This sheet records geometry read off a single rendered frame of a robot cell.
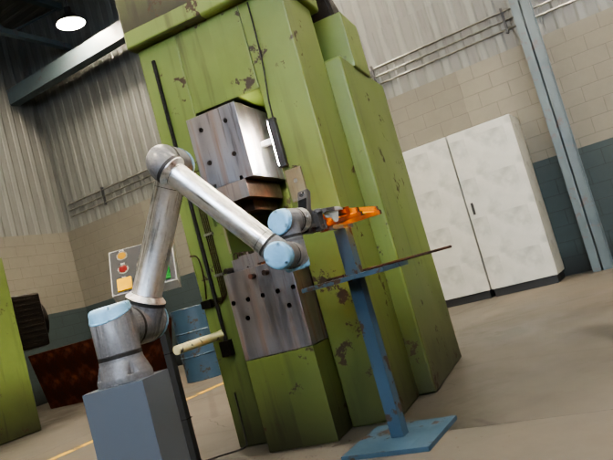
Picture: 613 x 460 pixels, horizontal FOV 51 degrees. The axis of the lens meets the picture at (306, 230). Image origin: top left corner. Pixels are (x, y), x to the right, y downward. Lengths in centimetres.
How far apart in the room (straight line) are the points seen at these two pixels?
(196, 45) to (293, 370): 183
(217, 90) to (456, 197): 517
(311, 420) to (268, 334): 46
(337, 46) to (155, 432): 266
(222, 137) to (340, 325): 114
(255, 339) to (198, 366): 468
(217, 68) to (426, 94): 585
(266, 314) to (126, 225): 908
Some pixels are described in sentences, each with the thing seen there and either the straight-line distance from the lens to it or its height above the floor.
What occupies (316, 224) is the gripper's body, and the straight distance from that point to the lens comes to 237.
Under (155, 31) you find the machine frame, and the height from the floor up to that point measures 233.
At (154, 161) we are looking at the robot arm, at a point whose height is 130.
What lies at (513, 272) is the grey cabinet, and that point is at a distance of 817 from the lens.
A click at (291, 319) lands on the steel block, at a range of 315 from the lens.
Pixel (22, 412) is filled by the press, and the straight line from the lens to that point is 785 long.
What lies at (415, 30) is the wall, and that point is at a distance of 939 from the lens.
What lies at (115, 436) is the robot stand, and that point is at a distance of 228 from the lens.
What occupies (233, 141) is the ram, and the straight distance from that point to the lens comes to 333.
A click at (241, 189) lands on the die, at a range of 329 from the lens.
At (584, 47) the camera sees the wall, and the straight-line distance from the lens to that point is 883.
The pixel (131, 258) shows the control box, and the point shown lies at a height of 113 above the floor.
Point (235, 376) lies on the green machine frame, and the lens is 357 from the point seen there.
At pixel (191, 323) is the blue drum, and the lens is 787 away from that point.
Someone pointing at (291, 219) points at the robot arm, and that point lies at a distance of 218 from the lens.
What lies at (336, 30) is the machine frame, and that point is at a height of 221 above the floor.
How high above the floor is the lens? 75
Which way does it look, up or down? 5 degrees up
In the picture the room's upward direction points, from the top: 15 degrees counter-clockwise
